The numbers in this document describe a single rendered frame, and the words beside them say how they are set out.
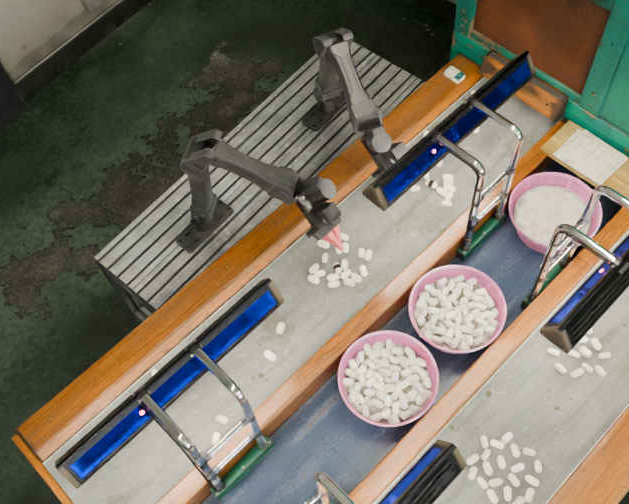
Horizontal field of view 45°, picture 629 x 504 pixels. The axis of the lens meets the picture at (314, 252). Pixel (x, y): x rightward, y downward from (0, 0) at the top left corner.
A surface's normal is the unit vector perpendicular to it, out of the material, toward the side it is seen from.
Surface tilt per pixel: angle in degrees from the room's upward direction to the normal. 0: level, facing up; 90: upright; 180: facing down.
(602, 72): 90
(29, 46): 88
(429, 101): 0
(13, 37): 89
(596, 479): 0
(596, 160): 0
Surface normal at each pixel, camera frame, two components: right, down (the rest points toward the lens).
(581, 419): -0.07, -0.50
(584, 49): -0.71, 0.63
